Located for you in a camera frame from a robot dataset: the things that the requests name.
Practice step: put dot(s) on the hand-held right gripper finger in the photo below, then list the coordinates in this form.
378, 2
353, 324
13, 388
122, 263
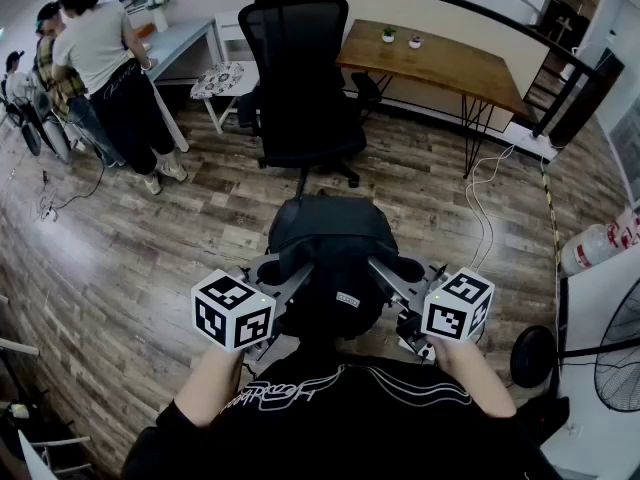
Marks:
389, 280

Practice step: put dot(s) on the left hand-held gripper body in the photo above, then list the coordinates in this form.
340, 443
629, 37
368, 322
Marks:
232, 313

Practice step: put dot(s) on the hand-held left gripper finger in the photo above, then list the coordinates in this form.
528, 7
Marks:
296, 283

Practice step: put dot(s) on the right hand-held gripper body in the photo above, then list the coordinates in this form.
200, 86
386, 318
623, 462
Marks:
450, 313

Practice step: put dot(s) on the black backpack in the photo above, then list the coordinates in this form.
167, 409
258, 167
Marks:
330, 233

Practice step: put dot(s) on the black mesh office chair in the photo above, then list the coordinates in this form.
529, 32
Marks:
300, 68

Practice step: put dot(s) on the person's left forearm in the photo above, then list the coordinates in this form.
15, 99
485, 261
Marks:
210, 388

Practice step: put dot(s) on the person's right forearm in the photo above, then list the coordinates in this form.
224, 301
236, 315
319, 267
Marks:
475, 378

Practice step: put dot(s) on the patterned white stool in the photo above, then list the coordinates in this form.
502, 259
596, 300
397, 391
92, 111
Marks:
230, 38

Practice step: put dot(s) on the yellow black striped tape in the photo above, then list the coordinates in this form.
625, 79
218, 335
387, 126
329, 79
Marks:
552, 218

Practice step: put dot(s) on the white table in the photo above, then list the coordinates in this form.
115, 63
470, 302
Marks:
595, 308

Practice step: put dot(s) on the large clear water bottle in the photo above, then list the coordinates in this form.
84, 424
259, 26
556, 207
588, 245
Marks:
590, 248
627, 228

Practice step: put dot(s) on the person's black printed shirt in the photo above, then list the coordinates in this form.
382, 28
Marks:
350, 433

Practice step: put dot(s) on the black floor fan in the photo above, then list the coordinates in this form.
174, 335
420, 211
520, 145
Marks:
620, 358

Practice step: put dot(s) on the white power strip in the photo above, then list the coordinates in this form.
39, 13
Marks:
540, 147

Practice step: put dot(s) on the brown wooden table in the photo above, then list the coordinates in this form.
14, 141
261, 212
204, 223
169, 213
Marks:
440, 68

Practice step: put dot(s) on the small pink potted plant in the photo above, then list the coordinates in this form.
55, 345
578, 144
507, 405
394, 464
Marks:
415, 42

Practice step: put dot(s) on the small green potted plant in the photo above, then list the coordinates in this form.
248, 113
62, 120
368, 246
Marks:
389, 35

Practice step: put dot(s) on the light grey desk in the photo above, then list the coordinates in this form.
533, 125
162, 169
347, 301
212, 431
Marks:
175, 43

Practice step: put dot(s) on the black railing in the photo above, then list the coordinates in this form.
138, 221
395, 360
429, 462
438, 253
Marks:
560, 48

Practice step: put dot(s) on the orange box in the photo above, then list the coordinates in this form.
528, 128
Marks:
145, 29

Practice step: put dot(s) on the white vase with flowers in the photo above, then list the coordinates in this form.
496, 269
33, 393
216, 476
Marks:
160, 15

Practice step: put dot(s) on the white metal frame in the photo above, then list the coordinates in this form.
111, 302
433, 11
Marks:
35, 453

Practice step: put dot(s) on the dark wooden post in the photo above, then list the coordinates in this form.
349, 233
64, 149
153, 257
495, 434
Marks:
590, 98

